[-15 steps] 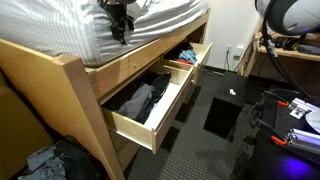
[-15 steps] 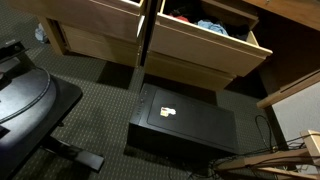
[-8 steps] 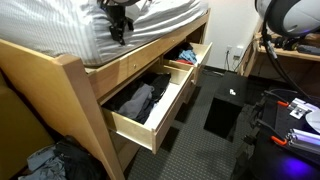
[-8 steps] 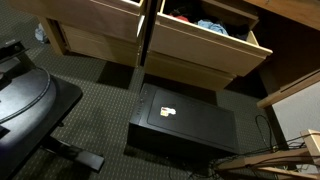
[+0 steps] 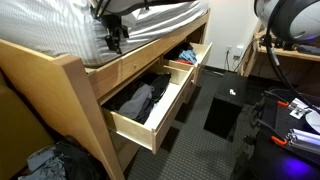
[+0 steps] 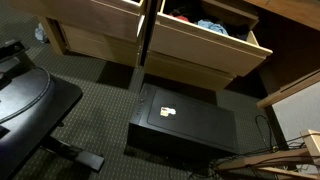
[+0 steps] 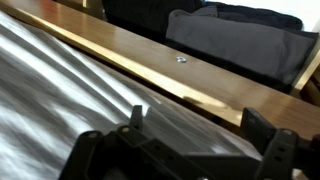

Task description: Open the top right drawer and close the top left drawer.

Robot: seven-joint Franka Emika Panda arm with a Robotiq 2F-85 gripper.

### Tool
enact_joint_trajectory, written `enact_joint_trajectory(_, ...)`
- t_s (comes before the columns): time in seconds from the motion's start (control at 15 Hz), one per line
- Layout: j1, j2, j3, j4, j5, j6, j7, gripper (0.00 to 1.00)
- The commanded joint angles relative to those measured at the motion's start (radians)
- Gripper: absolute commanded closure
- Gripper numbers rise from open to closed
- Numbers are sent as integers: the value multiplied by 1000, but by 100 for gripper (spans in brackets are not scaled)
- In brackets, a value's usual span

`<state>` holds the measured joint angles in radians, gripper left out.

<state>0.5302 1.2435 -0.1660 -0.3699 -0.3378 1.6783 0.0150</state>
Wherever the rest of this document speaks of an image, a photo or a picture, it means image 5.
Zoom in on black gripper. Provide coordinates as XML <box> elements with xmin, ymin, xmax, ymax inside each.
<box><xmin>99</xmin><ymin>14</ymin><xmax>130</xmax><ymax>55</ymax></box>

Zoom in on wood drawer holding black garment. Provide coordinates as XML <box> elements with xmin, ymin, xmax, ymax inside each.
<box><xmin>101</xmin><ymin>63</ymin><xmax>196</xmax><ymax>155</ymax></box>

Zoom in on wood drawer holding colourful clothes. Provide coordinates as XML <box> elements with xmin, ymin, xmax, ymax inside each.
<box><xmin>162</xmin><ymin>41</ymin><xmax>214</xmax><ymax>85</ymax></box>

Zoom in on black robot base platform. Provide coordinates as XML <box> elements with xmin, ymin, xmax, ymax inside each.
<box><xmin>232</xmin><ymin>89</ymin><xmax>320</xmax><ymax>180</ymax></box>

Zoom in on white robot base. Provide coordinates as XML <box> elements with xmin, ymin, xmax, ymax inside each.
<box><xmin>304</xmin><ymin>109</ymin><xmax>320</xmax><ymax>135</ymax></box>

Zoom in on plain closed wood drawer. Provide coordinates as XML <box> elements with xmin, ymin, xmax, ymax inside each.
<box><xmin>109</xmin><ymin>130</ymin><xmax>141</xmax><ymax>172</ymax></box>

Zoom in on grey garment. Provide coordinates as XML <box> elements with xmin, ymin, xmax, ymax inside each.
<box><xmin>118</xmin><ymin>83</ymin><xmax>156</xmax><ymax>121</ymax></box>

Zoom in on black garment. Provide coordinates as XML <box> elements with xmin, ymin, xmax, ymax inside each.
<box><xmin>104</xmin><ymin>72</ymin><xmax>173</xmax><ymax>114</ymax></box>

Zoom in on white striped bed mattress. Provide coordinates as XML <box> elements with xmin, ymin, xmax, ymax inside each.
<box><xmin>0</xmin><ymin>0</ymin><xmax>210</xmax><ymax>66</ymax></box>

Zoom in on red garment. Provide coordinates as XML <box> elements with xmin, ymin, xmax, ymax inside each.
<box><xmin>175</xmin><ymin>59</ymin><xmax>195</xmax><ymax>66</ymax></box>

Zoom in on light blue garment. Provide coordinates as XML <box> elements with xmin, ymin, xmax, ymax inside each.
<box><xmin>177</xmin><ymin>49</ymin><xmax>198</xmax><ymax>65</ymax></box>

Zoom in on black clothes pile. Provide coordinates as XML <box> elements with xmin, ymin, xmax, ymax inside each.
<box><xmin>53</xmin><ymin>135</ymin><xmax>105</xmax><ymax>180</ymax></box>

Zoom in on black computer tower case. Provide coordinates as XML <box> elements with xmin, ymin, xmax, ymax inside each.
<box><xmin>203</xmin><ymin>70</ymin><xmax>250</xmax><ymax>143</ymax></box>

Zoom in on grey clothes pile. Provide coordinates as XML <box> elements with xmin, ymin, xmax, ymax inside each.
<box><xmin>18</xmin><ymin>144</ymin><xmax>68</xmax><ymax>180</ymax></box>

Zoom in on wooden desk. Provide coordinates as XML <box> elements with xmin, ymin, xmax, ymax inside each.
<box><xmin>239</xmin><ymin>28</ymin><xmax>320</xmax><ymax>84</ymax></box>

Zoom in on black headphones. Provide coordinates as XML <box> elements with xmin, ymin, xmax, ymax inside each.
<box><xmin>266</xmin><ymin>35</ymin><xmax>299</xmax><ymax>52</ymax></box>

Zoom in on orange black bar clamp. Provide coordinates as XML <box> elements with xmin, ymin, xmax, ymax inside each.
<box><xmin>262</xmin><ymin>90</ymin><xmax>290</xmax><ymax>108</ymax></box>
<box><xmin>254</xmin><ymin>118</ymin><xmax>288</xmax><ymax>147</ymax></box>

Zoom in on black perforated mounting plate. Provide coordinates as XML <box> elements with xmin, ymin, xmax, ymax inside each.
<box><xmin>272</xmin><ymin>99</ymin><xmax>320</xmax><ymax>163</ymax></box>

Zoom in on white wall outlet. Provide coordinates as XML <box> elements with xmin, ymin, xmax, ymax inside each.
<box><xmin>233</xmin><ymin>45</ymin><xmax>245</xmax><ymax>61</ymax></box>

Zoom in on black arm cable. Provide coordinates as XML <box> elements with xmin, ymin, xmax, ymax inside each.
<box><xmin>260</xmin><ymin>0</ymin><xmax>320</xmax><ymax>115</ymax></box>

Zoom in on silver corner bracket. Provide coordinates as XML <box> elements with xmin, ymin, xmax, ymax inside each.
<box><xmin>289</xmin><ymin>105</ymin><xmax>308</xmax><ymax>120</ymax></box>

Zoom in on silver aluminium extrusion post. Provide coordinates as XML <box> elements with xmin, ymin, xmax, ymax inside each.
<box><xmin>287</xmin><ymin>128</ymin><xmax>320</xmax><ymax>156</ymax></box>
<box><xmin>292</xmin><ymin>97</ymin><xmax>320</xmax><ymax>113</ymax></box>

